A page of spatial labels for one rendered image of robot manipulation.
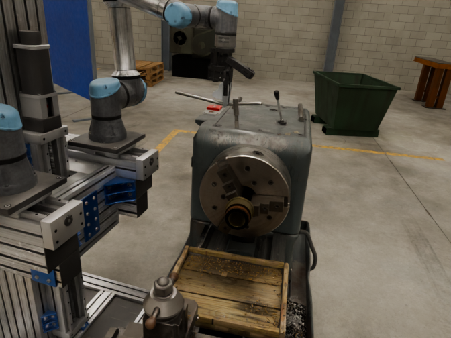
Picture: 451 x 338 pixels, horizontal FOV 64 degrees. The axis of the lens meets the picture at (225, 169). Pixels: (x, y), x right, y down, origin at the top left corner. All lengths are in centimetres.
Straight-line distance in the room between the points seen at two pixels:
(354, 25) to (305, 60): 159
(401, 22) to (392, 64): 109
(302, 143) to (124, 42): 80
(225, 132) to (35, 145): 66
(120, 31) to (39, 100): 44
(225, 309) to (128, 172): 68
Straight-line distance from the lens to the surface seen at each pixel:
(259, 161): 117
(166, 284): 72
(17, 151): 113
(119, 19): 156
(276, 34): 1113
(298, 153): 132
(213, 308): 109
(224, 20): 131
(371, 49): 1141
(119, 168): 151
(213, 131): 136
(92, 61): 598
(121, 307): 209
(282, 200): 119
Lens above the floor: 165
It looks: 23 degrees down
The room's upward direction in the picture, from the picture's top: 4 degrees clockwise
